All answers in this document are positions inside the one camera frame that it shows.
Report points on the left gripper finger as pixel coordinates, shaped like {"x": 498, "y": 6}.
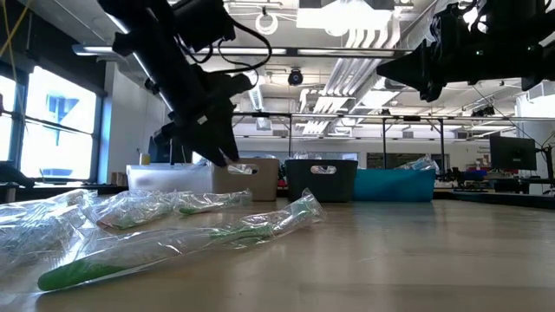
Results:
{"x": 210, "y": 149}
{"x": 230, "y": 143}

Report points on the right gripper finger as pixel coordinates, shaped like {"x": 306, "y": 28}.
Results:
{"x": 409, "y": 67}

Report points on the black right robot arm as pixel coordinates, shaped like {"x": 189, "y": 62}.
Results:
{"x": 511, "y": 39}

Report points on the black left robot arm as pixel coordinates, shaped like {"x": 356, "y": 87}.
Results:
{"x": 160, "y": 56}

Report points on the pile of packaged toothbrushes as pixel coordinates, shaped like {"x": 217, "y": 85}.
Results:
{"x": 498, "y": 198}

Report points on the black monitor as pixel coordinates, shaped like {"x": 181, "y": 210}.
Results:
{"x": 513, "y": 152}
{"x": 162, "y": 154}

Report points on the white plastic bin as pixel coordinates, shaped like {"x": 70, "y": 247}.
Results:
{"x": 169, "y": 177}

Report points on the light grey plastic bin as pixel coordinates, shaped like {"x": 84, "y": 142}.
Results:
{"x": 264, "y": 186}

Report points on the dark grey plastic bin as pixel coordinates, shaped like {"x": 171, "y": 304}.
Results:
{"x": 303, "y": 186}

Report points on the brown cardboard box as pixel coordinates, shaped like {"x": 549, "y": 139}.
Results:
{"x": 120, "y": 178}

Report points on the teal plastic bin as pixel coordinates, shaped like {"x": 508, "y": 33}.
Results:
{"x": 399, "y": 186}

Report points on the large window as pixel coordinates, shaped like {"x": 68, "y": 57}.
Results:
{"x": 56, "y": 130}

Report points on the black metal rig frame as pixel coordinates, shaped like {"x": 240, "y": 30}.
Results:
{"x": 269, "y": 115}

